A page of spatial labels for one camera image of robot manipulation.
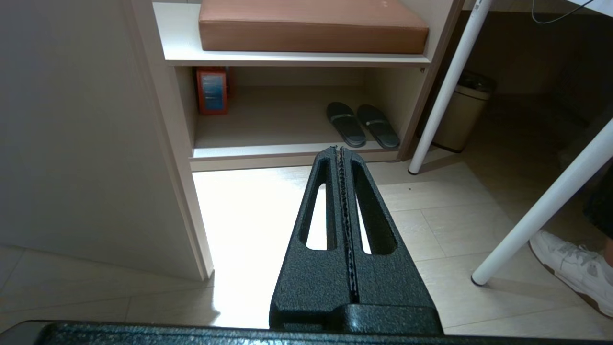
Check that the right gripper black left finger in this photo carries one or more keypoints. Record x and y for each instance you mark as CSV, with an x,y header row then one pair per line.
x,y
311,282

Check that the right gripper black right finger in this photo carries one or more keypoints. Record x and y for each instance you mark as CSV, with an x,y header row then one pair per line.
x,y
392,287

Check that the beige wooden door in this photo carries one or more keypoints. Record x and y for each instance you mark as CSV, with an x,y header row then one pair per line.
x,y
72,120

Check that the white table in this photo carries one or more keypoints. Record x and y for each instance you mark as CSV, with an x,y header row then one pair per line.
x,y
527,225

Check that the black slipper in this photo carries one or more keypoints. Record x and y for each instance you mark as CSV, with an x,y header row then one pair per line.
x,y
378,127
346,124

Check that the white shelf cabinet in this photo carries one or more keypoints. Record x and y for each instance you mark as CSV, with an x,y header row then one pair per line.
x,y
287,115

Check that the white sneaker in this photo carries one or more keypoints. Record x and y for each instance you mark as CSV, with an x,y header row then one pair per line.
x,y
570,268

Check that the grey waste bin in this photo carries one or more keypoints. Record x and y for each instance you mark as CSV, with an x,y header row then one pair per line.
x,y
462,115

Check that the orange and blue box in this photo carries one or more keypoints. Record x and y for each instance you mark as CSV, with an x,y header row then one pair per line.
x,y
212,91

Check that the leg in dark trousers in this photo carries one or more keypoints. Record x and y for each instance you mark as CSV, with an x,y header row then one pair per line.
x,y
601,206

